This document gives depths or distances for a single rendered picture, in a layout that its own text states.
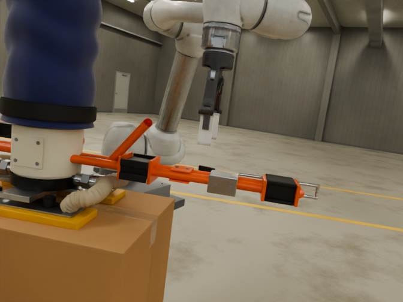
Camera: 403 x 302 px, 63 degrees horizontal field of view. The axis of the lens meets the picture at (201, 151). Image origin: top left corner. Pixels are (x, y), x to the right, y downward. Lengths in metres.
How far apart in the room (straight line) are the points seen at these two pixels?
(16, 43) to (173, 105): 0.76
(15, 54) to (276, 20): 0.60
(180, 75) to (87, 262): 0.91
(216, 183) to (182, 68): 0.72
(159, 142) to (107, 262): 0.90
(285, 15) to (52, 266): 0.76
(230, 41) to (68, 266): 0.59
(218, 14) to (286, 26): 0.18
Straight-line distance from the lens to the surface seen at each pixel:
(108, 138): 1.53
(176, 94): 1.44
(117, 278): 0.72
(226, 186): 0.78
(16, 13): 0.88
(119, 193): 0.99
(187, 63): 1.39
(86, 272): 0.75
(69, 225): 0.79
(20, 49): 0.87
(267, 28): 0.85
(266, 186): 0.78
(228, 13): 0.78
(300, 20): 0.89
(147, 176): 0.80
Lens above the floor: 1.26
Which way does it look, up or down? 9 degrees down
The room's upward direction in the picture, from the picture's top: 7 degrees clockwise
